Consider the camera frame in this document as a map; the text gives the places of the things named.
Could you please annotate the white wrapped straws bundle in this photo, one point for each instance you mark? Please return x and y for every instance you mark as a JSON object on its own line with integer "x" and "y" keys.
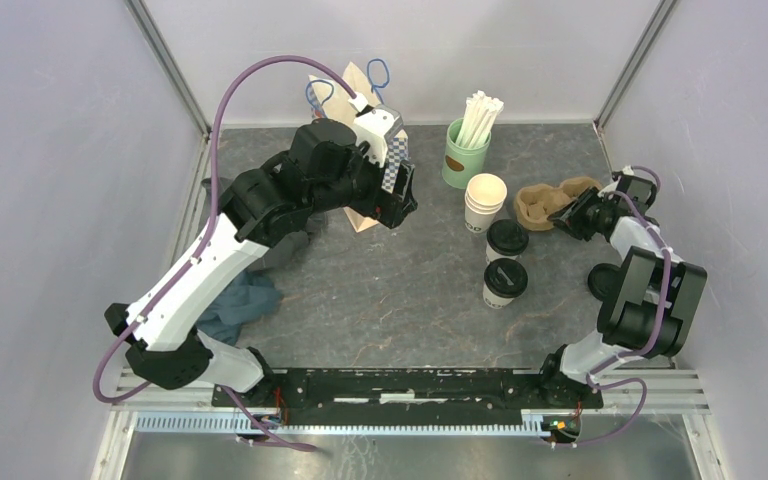
{"x": 479, "y": 117}

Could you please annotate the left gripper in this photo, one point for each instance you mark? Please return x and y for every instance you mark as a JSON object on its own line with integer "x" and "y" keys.
{"x": 384, "y": 206}

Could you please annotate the remaining black lid stack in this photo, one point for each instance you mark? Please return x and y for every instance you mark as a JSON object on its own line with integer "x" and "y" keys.
{"x": 601, "y": 279}

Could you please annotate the black plastic cup lid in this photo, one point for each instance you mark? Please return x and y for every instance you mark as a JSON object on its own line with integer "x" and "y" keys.
{"x": 508, "y": 234}

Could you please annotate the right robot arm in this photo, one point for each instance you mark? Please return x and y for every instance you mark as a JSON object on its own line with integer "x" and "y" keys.
{"x": 650, "y": 303}

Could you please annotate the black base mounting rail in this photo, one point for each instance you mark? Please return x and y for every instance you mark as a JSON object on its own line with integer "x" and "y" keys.
{"x": 415, "y": 397}

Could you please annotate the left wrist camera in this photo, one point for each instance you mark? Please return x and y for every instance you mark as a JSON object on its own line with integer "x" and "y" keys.
{"x": 375, "y": 125}

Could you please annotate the brown cardboard cup carrier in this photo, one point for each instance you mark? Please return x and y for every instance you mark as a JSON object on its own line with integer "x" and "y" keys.
{"x": 534, "y": 204}

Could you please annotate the white paper coffee cup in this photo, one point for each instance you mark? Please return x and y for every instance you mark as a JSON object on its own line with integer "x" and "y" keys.
{"x": 492, "y": 253}

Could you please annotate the blue cloth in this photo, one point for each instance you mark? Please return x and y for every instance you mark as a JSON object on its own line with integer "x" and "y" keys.
{"x": 247, "y": 298}

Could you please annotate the green straw holder cup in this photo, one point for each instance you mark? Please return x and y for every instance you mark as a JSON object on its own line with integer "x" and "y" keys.
{"x": 460, "y": 164}

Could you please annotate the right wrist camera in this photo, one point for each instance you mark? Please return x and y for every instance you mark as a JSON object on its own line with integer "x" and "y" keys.
{"x": 625, "y": 180}

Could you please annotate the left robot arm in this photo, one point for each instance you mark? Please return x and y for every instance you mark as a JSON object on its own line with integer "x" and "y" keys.
{"x": 328, "y": 166}

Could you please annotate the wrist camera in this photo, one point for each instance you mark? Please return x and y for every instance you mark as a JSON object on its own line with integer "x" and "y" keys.
{"x": 375, "y": 125}
{"x": 625, "y": 180}

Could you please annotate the brown paper bag blue handles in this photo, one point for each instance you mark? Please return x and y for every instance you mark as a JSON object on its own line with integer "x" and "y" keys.
{"x": 328, "y": 100}

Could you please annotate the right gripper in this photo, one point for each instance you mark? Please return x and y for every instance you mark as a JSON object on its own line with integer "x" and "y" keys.
{"x": 569, "y": 218}

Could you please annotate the stack of paper cups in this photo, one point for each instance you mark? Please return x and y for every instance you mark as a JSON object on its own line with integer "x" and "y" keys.
{"x": 484, "y": 197}

